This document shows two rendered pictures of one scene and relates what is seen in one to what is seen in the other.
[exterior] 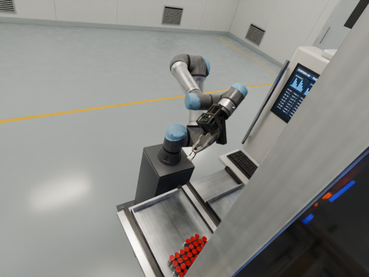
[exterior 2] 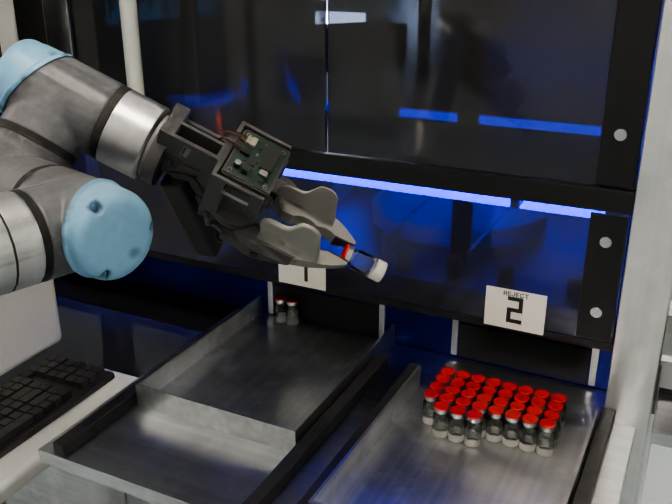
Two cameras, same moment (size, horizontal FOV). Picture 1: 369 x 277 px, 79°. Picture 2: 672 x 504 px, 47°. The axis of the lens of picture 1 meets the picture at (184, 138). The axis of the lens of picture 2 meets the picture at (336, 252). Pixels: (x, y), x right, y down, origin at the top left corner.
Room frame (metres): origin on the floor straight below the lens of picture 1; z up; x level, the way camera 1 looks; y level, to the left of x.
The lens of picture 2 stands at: (0.89, 0.62, 1.49)
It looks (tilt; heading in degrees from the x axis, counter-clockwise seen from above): 21 degrees down; 252
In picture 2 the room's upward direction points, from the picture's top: straight up
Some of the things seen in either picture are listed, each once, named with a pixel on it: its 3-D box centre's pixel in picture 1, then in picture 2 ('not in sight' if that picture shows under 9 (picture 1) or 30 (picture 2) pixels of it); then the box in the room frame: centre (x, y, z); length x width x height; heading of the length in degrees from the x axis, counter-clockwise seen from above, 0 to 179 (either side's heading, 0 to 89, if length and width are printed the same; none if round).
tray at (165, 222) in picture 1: (175, 231); (465, 463); (0.49, -0.09, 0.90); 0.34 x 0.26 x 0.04; 45
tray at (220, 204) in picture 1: (247, 220); (275, 362); (0.65, -0.41, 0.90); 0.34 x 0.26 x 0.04; 45
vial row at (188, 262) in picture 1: (194, 260); (496, 405); (0.39, -0.18, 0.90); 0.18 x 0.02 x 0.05; 135
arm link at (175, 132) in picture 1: (175, 137); not in sight; (1.01, 0.05, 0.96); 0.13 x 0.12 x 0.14; 119
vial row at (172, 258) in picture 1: (187, 250); (486, 421); (0.43, -0.15, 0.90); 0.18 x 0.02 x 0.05; 135
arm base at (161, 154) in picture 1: (171, 151); not in sight; (1.01, 0.06, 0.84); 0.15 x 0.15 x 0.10
